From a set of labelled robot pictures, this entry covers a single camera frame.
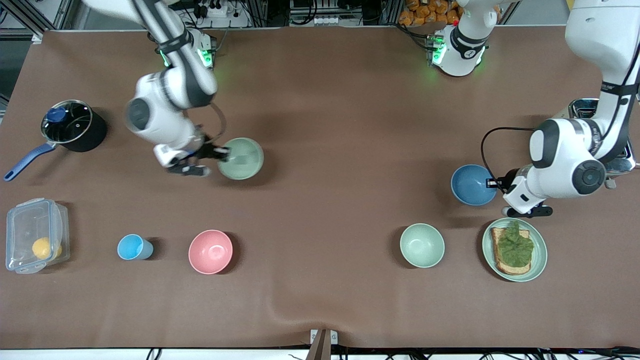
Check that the brown table mat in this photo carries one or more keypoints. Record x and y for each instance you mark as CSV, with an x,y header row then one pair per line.
x,y
320,300

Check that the green lettuce leaf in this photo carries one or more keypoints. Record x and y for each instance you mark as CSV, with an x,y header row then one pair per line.
x,y
515,247

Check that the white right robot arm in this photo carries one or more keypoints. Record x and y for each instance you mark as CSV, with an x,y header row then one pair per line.
x,y
165,100

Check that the beige chrome toaster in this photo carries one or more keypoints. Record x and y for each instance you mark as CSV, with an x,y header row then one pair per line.
x,y
582,107

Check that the aluminium frame profile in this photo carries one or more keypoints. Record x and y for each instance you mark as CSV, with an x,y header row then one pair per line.
x,y
62,12

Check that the pink bowl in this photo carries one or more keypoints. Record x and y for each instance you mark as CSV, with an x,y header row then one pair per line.
x,y
210,252

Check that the small white power strip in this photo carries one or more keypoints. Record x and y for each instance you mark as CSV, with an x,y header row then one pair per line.
x,y
330,21

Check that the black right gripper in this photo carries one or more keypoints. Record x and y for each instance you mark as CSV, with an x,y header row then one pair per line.
x,y
207,149

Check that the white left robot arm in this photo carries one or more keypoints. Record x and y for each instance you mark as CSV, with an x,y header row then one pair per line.
x,y
565,160

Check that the orange snack bag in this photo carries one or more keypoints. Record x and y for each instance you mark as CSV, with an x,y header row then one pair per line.
x,y
425,12

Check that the green plate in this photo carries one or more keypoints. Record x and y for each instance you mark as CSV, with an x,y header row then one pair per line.
x,y
539,260

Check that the yellow round fruit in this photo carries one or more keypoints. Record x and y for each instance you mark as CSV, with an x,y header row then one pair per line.
x,y
42,248

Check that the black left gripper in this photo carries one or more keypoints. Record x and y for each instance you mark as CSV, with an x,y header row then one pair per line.
x,y
509,179

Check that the clear plastic lidded container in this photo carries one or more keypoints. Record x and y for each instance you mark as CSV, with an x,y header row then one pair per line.
x,y
25,225

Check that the metal bracket with post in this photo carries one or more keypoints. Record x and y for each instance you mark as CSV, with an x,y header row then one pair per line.
x,y
322,345

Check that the blue bowl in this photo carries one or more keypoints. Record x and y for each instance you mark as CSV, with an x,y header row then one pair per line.
x,y
470,185

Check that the green bowl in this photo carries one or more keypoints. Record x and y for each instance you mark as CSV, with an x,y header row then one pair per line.
x,y
422,245
245,160

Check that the blue cup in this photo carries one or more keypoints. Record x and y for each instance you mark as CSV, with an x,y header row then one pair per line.
x,y
131,247

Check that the glass lid with blue knob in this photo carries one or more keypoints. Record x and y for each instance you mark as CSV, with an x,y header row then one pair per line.
x,y
75,120

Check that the white power strip with plugs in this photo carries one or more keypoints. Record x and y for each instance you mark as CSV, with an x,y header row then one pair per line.
x,y
235,20

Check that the bread slice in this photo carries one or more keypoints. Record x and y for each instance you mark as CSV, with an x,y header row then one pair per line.
x,y
512,270

